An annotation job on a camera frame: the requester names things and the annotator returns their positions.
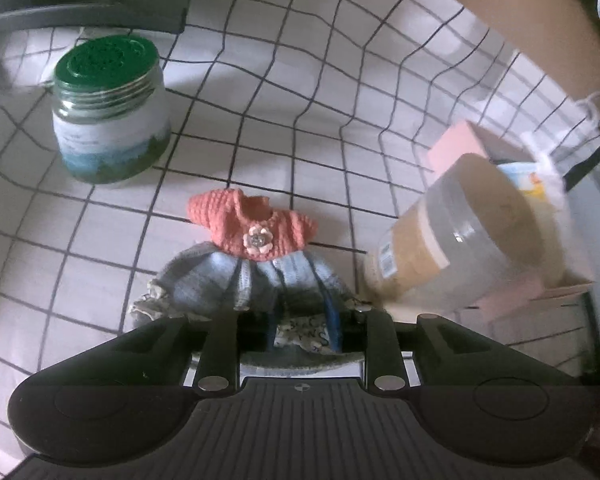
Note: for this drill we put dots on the white checked bed sheet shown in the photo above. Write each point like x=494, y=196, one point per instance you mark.
x=290, y=100

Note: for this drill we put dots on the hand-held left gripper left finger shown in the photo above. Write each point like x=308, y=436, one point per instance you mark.
x=270, y=334

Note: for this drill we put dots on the pink box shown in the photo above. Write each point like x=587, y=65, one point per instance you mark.
x=457, y=145

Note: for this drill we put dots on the green lid glass jar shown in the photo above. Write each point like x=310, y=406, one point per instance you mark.
x=107, y=110

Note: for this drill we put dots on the clear plastic jar tan label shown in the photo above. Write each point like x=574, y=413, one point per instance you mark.
x=460, y=230

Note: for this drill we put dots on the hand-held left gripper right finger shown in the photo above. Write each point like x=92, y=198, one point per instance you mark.
x=332, y=327

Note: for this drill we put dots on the white printed plastic bag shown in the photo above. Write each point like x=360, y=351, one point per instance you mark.
x=535, y=182

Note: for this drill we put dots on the knitted coral blue doll dress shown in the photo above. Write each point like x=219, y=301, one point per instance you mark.
x=252, y=240

